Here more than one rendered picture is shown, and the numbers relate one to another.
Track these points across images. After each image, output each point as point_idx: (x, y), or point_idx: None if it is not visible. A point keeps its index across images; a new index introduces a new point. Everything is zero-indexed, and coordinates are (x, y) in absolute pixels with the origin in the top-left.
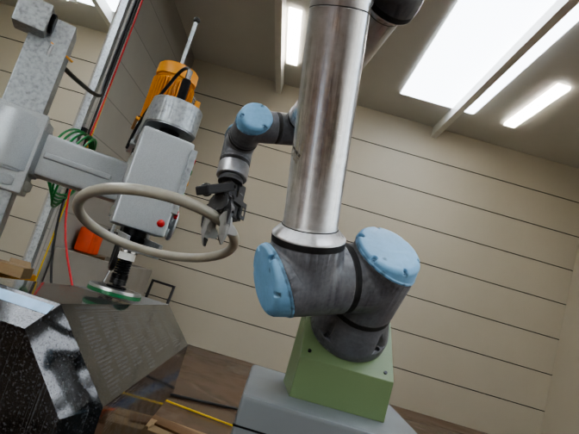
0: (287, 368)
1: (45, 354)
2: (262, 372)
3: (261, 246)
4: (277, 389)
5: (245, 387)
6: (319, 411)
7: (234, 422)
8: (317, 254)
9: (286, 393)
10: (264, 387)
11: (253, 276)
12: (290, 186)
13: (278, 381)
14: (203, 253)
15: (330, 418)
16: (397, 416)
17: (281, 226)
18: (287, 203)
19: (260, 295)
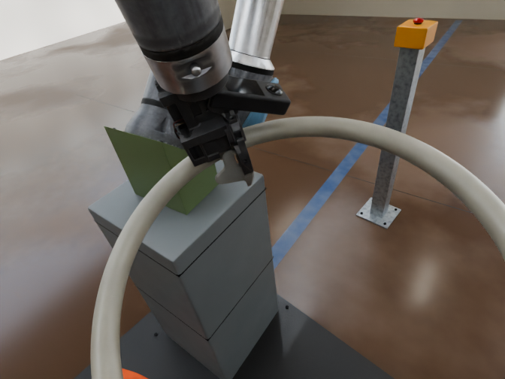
0: (186, 204)
1: None
2: (191, 231)
3: (277, 83)
4: (219, 192)
5: (247, 191)
6: (216, 168)
7: (264, 188)
8: (255, 67)
9: (217, 186)
10: (231, 190)
11: (264, 116)
12: (277, 25)
13: (195, 210)
14: (113, 368)
15: (219, 160)
16: (128, 182)
17: (270, 62)
18: (273, 40)
19: (264, 120)
